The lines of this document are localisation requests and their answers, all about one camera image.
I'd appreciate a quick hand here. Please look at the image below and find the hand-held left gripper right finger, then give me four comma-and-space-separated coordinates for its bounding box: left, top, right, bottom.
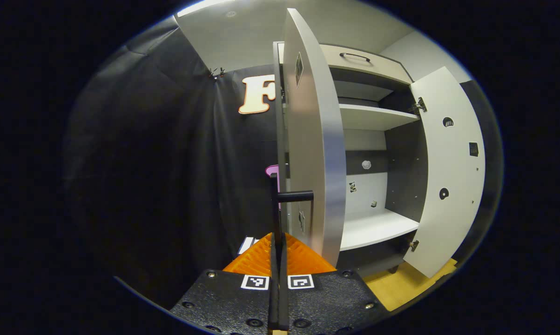
280, 233, 387, 333

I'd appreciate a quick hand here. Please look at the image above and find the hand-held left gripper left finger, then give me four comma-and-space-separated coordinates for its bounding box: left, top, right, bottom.
170, 233, 280, 335

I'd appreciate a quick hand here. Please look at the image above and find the beige double-door shoe cabinet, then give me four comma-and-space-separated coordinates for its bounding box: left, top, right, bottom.
273, 41, 429, 275

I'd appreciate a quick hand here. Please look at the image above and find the beige cabinet door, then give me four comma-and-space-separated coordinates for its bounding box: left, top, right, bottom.
403, 67, 486, 279
268, 7, 348, 268

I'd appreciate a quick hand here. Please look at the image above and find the white cabinet shelf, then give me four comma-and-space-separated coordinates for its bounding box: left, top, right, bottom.
339, 208, 420, 252
338, 103, 420, 131

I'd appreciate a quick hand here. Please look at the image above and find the beige cabinet drawer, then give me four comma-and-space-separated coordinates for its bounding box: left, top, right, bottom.
319, 43, 413, 85

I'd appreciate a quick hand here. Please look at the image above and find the small white card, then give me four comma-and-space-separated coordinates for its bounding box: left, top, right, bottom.
238, 236, 259, 255

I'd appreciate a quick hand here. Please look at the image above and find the black backdrop cloth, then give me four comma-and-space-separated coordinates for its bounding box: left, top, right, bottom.
61, 16, 504, 308

